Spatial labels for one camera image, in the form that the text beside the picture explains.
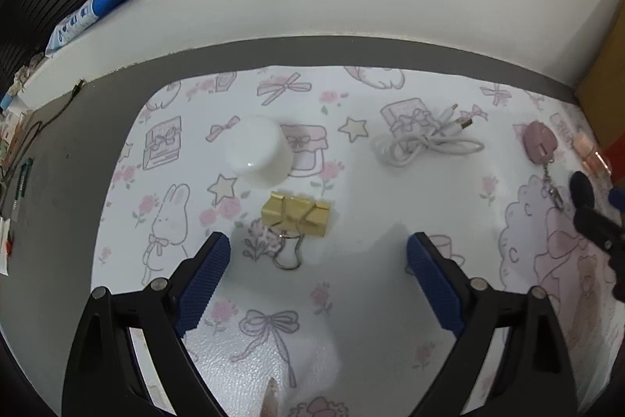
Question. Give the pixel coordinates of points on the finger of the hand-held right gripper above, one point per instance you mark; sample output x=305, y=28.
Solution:
x=617, y=198
x=583, y=192

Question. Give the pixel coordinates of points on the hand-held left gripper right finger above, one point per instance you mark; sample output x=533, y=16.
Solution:
x=434, y=285

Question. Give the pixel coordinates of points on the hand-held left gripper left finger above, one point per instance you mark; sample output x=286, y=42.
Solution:
x=205, y=280

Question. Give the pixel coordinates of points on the small pink bottle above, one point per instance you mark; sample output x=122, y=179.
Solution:
x=588, y=151

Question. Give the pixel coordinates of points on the brown cardboard box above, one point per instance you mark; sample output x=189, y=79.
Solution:
x=608, y=94

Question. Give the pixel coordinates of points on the gold binder clip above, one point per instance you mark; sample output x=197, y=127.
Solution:
x=293, y=212

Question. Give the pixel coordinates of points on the small white jar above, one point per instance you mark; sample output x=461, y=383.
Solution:
x=256, y=146

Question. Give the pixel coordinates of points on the white printed table mat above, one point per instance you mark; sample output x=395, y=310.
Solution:
x=361, y=212

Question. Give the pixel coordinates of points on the white paper leaflet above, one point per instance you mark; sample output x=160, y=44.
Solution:
x=4, y=260

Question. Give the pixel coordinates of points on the small green tool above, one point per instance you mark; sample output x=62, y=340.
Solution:
x=23, y=172

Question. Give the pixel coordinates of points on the blue white packet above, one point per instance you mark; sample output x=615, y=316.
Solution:
x=93, y=6

